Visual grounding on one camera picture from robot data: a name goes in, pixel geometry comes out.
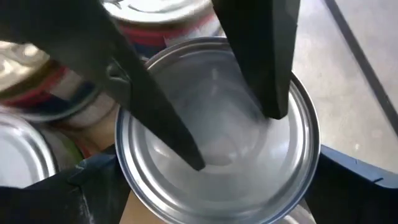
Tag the black floor tape stripe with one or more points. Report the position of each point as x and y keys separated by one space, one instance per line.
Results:
x=363 y=63

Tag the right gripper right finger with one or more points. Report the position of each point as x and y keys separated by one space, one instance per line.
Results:
x=351 y=202

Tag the pink and blue labelled can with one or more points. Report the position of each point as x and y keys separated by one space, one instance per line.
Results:
x=161 y=18
x=37 y=96

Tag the wooden shelf with black frame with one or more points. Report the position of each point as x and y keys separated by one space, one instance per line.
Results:
x=101 y=135

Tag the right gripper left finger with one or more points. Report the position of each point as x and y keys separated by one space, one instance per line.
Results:
x=102 y=193

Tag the green and white labelled can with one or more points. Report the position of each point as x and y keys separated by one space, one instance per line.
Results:
x=21 y=149

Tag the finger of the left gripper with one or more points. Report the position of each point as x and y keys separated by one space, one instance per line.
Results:
x=155 y=109
x=264 y=46

